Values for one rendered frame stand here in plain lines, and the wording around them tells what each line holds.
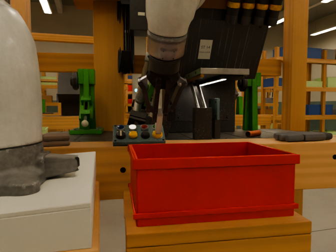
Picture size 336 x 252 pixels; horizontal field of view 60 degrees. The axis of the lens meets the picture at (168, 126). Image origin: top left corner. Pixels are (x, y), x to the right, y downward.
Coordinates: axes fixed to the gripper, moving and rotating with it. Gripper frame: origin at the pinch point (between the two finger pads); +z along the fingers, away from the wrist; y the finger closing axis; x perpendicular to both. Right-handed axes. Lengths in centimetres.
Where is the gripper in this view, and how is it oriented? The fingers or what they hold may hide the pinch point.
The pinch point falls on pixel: (158, 121)
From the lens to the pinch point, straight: 81.8
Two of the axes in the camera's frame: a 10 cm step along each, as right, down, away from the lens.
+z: -1.0, 7.8, 6.2
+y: 9.9, -0.1, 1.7
